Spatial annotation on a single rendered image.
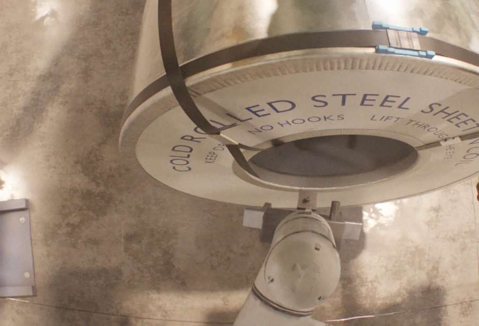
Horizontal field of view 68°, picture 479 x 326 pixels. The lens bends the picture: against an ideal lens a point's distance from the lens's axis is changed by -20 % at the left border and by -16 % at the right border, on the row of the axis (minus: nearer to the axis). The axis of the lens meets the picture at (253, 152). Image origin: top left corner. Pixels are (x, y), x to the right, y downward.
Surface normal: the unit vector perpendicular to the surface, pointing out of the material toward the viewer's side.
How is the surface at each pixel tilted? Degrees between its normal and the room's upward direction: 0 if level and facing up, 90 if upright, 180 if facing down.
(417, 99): 90
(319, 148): 4
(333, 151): 15
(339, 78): 90
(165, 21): 32
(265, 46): 24
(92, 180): 0
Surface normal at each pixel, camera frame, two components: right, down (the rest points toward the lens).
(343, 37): -0.20, -0.33
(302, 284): -0.01, 0.04
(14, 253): 0.07, -0.32
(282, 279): -0.22, -0.04
